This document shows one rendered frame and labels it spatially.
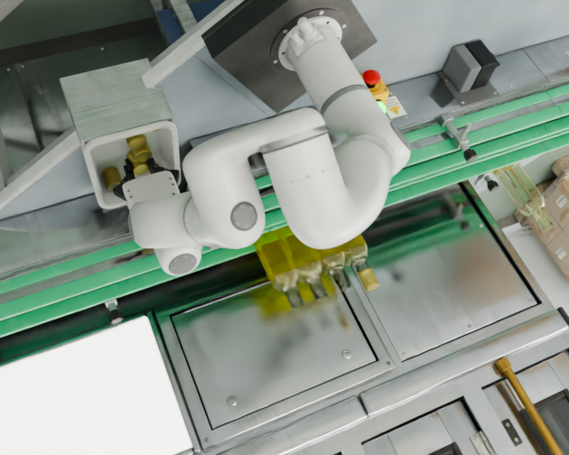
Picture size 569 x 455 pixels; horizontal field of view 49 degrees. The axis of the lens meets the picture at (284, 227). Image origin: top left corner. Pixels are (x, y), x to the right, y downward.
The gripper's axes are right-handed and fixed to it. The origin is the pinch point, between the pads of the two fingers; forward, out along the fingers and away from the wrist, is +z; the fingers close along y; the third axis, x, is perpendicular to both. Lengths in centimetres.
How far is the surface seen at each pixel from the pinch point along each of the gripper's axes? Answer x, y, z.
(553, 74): -4, 104, -4
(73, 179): -3.8, -13.1, 6.8
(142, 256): -16.8, -4.8, -8.3
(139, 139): 9.2, 0.7, -3.4
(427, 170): -15, 64, -11
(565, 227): -261, 315, 111
